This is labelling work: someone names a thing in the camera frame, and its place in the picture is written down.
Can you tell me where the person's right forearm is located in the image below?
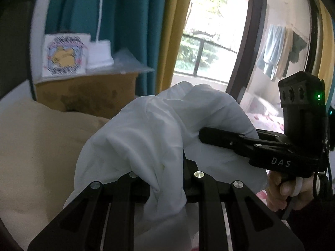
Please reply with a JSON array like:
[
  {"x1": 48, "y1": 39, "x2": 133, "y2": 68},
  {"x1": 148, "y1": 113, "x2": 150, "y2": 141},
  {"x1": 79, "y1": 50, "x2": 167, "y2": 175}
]
[{"x1": 285, "y1": 196, "x2": 335, "y2": 251}]

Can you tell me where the hanging dark green garment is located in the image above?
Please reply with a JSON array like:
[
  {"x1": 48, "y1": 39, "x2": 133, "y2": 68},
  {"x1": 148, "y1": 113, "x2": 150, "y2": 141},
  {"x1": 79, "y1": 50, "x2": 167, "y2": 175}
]
[{"x1": 289, "y1": 31, "x2": 307, "y2": 64}]

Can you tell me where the dark metal window railing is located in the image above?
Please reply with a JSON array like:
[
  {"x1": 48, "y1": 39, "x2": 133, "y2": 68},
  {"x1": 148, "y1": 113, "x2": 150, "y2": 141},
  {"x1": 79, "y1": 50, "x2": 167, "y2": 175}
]
[{"x1": 180, "y1": 33, "x2": 237, "y2": 79}]

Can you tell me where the large white garment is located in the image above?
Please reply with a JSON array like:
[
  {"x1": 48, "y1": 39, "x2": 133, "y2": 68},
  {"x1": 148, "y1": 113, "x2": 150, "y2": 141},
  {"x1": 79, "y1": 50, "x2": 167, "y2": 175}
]
[{"x1": 63, "y1": 81, "x2": 269, "y2": 251}]

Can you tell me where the hanging beige garment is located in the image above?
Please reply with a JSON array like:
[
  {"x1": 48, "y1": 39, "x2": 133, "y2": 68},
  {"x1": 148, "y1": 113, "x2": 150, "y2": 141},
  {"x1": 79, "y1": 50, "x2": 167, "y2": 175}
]
[{"x1": 276, "y1": 27, "x2": 294, "y2": 79}]

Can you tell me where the black cable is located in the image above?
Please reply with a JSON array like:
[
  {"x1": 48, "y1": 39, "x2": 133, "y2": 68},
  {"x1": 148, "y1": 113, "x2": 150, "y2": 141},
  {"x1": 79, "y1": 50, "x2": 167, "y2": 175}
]
[{"x1": 313, "y1": 136, "x2": 335, "y2": 204}]

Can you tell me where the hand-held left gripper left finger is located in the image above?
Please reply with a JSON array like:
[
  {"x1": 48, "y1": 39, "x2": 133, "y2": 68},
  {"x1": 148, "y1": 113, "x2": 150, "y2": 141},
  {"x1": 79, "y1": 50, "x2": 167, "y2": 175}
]
[{"x1": 27, "y1": 171, "x2": 155, "y2": 251}]

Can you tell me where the brown cardboard box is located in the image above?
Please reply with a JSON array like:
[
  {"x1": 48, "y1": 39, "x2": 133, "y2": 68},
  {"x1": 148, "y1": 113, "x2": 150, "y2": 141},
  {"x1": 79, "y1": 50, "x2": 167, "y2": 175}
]
[{"x1": 34, "y1": 72, "x2": 139, "y2": 118}]

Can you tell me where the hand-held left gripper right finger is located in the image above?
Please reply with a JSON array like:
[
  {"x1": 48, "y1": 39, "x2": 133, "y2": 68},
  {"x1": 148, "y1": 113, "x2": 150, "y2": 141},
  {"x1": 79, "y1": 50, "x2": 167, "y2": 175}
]
[{"x1": 180, "y1": 159, "x2": 305, "y2": 251}]

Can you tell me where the teal curtain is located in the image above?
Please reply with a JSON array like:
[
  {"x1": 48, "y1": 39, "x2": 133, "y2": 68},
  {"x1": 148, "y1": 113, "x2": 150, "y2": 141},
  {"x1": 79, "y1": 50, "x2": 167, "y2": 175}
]
[{"x1": 48, "y1": 0, "x2": 174, "y2": 97}]

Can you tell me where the beige blanket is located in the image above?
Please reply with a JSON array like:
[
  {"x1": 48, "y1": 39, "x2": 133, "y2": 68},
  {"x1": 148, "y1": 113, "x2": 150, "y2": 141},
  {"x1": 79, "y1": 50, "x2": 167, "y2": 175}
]
[{"x1": 0, "y1": 94, "x2": 110, "y2": 243}]

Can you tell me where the white desk lamp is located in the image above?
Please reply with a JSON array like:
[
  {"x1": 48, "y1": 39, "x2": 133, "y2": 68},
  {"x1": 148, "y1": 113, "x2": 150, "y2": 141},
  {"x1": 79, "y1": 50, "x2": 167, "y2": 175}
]
[{"x1": 86, "y1": 0, "x2": 114, "y2": 70}]

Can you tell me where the dark sliding door frame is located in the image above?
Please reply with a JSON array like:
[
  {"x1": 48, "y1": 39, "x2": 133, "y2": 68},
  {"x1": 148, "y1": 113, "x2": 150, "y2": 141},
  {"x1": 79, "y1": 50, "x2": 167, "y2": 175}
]
[
  {"x1": 226, "y1": 0, "x2": 267, "y2": 105},
  {"x1": 305, "y1": 0, "x2": 321, "y2": 76}
]

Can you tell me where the person's right hand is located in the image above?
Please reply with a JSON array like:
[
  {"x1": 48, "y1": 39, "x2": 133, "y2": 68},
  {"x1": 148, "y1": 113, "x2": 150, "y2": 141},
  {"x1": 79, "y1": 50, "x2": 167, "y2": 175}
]
[{"x1": 265, "y1": 170, "x2": 318, "y2": 212}]

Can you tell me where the cartoon print tissue box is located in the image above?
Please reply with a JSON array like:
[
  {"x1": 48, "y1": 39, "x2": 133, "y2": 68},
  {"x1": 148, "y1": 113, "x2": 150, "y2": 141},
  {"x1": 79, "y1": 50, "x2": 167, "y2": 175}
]
[{"x1": 42, "y1": 33, "x2": 91, "y2": 78}]

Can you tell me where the yellow curtain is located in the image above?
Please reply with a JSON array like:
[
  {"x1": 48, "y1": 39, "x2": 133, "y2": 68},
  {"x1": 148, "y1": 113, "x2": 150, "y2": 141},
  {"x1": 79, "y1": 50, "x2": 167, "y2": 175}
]
[
  {"x1": 318, "y1": 0, "x2": 333, "y2": 95},
  {"x1": 156, "y1": 0, "x2": 197, "y2": 95}
]

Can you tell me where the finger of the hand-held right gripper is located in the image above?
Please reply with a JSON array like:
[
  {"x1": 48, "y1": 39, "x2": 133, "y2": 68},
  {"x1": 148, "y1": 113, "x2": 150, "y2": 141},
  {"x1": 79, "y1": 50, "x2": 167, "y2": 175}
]
[
  {"x1": 254, "y1": 128, "x2": 287, "y2": 144},
  {"x1": 198, "y1": 127, "x2": 291, "y2": 158}
]

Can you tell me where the hanging light blue garment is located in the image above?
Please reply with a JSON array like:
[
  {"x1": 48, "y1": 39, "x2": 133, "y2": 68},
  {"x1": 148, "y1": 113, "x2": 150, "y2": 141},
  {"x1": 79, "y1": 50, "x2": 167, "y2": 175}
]
[{"x1": 256, "y1": 25, "x2": 287, "y2": 81}]

